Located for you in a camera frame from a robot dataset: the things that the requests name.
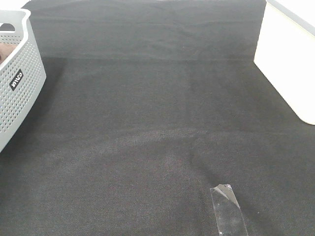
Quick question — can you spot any brown towel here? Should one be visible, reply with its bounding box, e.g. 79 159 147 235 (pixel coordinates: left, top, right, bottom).
0 43 17 65

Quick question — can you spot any black table cloth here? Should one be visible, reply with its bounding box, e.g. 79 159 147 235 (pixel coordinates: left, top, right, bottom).
0 0 315 236

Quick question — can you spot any clear tape strip right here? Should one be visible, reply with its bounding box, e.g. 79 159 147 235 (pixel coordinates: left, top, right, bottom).
210 184 248 236

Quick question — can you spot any grey perforated laundry basket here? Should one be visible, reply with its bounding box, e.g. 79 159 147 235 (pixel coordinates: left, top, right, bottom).
0 9 46 148

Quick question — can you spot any white plastic bin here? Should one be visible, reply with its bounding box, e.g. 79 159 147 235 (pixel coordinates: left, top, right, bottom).
253 0 315 125

